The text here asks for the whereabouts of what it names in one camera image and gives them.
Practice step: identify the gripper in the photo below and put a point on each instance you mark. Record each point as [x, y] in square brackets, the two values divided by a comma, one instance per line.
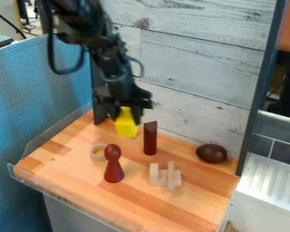
[118, 90]

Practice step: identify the yellow block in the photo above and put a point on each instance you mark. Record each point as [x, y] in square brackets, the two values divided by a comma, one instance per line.
[126, 124]

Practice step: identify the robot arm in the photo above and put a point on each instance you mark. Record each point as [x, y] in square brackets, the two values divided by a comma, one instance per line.
[81, 21]

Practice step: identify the dark red cylinder block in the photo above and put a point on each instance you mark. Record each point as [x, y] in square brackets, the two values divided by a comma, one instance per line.
[150, 138]

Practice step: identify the dark red pawn block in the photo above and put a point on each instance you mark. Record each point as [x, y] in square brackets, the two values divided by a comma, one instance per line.
[113, 164]

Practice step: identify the light wooden puzzle block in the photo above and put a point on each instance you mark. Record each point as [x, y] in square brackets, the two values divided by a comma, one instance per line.
[165, 176]

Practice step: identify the dark red egg block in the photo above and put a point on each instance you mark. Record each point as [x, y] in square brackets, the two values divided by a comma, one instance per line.
[211, 153]

